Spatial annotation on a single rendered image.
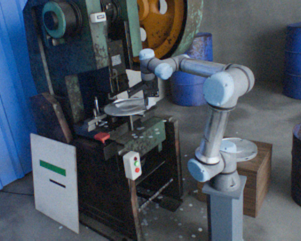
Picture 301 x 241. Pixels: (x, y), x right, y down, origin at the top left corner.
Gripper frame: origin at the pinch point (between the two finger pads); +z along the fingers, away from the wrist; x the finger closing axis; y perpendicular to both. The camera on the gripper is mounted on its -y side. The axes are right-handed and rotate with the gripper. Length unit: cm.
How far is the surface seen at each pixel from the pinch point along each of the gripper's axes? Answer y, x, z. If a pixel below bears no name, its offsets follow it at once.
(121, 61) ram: -9.0, 23.6, -18.8
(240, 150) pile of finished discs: 60, -9, 41
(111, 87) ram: -17.6, 12.0, -9.1
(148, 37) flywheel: 12, 49, -19
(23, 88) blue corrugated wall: -93, 97, 35
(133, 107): -6.9, 4.8, 2.4
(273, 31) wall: 226, 227, 83
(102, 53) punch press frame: -19.7, 11.1, -31.8
